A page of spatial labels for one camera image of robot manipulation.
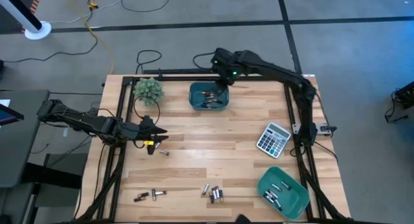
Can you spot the grey desk calculator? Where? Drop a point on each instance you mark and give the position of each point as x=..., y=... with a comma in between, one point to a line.
x=273, y=140

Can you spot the white floor stand pole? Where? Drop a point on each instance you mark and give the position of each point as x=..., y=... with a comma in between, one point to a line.
x=38, y=31

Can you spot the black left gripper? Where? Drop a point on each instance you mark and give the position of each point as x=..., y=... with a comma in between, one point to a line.
x=132, y=133

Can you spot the black power strip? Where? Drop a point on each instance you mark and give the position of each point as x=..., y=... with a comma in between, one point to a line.
x=174, y=71

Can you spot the dark tablet screen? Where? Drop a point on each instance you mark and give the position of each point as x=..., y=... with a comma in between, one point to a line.
x=8, y=115

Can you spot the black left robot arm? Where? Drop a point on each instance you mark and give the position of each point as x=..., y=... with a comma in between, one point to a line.
x=81, y=120

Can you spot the black floor equipment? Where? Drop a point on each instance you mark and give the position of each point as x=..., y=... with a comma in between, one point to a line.
x=406, y=96

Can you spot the grey side desk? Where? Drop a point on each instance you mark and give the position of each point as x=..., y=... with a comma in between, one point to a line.
x=22, y=143

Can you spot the copper black Duracell battery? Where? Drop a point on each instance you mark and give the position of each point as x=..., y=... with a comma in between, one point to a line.
x=144, y=195
x=221, y=195
x=209, y=96
x=207, y=93
x=206, y=105
x=217, y=101
x=138, y=199
x=211, y=197

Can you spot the teal rectangular plastic bin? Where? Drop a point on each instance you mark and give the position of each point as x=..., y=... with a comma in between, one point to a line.
x=195, y=88

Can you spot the teal shallow plastic tray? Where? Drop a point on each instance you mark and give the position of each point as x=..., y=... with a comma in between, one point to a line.
x=291, y=201

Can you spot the green plant in patterned pot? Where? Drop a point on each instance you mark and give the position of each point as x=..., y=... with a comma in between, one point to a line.
x=148, y=89

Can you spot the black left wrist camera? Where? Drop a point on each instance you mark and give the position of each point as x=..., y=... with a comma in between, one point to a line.
x=147, y=123

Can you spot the black aluminium rig frame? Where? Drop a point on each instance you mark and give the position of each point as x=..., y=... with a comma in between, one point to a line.
x=181, y=78

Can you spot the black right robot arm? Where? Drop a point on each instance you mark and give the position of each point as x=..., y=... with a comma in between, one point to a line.
x=275, y=71

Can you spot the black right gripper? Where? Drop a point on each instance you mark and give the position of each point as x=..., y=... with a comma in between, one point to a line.
x=226, y=80

